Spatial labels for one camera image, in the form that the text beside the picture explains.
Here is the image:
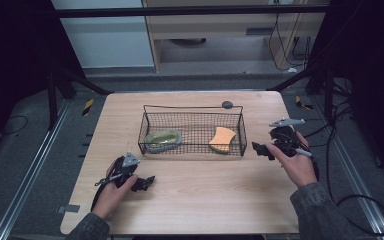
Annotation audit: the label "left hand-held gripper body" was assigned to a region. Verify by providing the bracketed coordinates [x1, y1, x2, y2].
[94, 151, 142, 188]

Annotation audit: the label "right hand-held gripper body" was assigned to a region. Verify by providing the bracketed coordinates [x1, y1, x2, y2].
[268, 117, 314, 158]

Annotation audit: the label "yellow sponge with green pad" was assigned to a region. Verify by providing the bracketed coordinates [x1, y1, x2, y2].
[208, 126, 238, 155]

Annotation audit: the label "green and grey scrubber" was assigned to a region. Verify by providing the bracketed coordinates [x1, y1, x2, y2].
[144, 128, 183, 154]

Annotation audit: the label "black wire mesh basket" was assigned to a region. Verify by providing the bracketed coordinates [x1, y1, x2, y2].
[137, 104, 248, 158]

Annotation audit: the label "person's left hand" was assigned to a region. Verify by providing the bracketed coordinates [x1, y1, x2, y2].
[91, 159, 140, 221]

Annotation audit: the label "person's right hand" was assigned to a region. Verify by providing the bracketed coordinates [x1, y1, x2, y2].
[265, 130, 319, 189]

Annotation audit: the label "yellow and black tape marker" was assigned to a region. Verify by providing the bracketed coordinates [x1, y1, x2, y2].
[294, 95, 315, 111]
[81, 97, 95, 117]

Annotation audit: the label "grey tape piece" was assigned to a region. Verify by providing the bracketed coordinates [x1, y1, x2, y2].
[56, 203, 81, 214]

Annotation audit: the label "beige wooden cabinet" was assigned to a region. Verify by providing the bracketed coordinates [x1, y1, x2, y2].
[142, 0, 329, 73]

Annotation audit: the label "white cabinet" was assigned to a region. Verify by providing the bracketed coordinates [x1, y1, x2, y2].
[51, 0, 155, 69]

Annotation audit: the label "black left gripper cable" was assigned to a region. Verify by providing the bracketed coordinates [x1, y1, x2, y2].
[90, 184, 108, 213]

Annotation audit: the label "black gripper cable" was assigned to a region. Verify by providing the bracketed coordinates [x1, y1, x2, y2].
[311, 159, 384, 237]
[90, 184, 108, 213]

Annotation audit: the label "black metal frame stand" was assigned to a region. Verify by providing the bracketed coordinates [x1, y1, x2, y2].
[265, 61, 335, 122]
[45, 64, 114, 132]

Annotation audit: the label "aluminium floor rail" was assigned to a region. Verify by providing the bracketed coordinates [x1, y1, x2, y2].
[0, 99, 72, 240]
[311, 98, 384, 240]

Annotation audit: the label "black hanging cables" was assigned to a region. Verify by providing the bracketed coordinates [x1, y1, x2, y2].
[267, 12, 312, 73]

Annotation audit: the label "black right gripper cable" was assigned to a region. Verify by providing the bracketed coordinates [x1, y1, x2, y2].
[311, 159, 384, 237]

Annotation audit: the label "black floor cable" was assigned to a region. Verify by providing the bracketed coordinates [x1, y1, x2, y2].
[0, 114, 30, 137]

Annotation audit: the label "black metal frame bar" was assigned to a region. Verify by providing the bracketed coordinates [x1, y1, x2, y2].
[50, 4, 332, 19]

